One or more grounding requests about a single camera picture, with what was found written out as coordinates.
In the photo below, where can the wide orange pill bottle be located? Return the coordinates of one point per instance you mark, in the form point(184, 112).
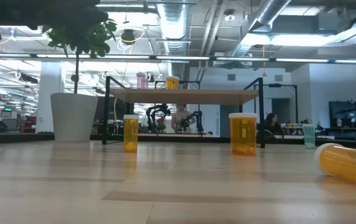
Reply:
point(172, 84)
point(243, 137)

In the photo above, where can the slim orange pill bottle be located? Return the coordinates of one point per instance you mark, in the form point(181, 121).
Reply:
point(346, 166)
point(131, 133)

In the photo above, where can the green pill bottle white cap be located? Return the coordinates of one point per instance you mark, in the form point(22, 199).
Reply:
point(309, 137)

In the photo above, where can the black background robot arm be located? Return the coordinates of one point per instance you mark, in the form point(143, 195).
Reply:
point(196, 116)
point(157, 109)

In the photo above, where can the wooden shelf black legs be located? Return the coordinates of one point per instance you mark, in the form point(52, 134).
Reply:
point(190, 96)

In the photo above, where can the person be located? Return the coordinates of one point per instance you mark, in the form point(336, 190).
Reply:
point(181, 119)
point(272, 123)

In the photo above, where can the background wooden table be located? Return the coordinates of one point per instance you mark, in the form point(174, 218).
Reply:
point(171, 135)

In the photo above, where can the long linear ceiling light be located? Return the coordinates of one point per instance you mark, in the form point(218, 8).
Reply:
point(181, 58)

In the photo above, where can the black ceiling device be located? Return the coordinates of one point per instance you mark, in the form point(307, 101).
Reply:
point(128, 36)

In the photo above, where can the white plant pot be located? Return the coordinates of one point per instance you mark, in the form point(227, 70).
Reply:
point(73, 118)

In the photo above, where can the green leafy plant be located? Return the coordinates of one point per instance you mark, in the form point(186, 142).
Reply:
point(81, 34)

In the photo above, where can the green exit sign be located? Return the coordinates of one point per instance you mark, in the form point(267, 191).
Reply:
point(7, 109)

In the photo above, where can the dark background cabinet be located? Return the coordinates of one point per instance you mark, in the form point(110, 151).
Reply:
point(349, 115)

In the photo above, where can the black table frame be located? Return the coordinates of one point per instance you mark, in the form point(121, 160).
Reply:
point(165, 140)

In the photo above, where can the silver spiral ventilation duct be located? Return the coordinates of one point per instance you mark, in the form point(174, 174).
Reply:
point(173, 25)
point(268, 9)

